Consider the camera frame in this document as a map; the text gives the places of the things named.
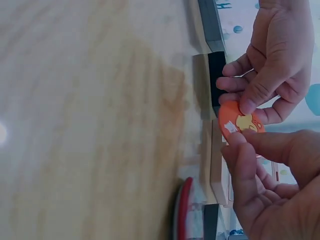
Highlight black block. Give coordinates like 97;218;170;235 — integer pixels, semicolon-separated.
207;51;227;108

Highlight grey block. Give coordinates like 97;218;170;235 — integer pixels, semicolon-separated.
198;0;226;54
203;203;220;240

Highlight light wooden block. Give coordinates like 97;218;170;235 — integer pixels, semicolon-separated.
210;119;230;201

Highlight orange round disc yellow print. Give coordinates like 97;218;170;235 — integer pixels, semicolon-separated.
217;99;266;146

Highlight red-rimmed round object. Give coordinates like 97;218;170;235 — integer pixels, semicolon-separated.
171;176;195;240

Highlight person's left hand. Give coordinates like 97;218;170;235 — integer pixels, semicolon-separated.
216;0;315;125

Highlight person's right hand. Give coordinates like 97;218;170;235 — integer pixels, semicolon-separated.
220;129;320;240

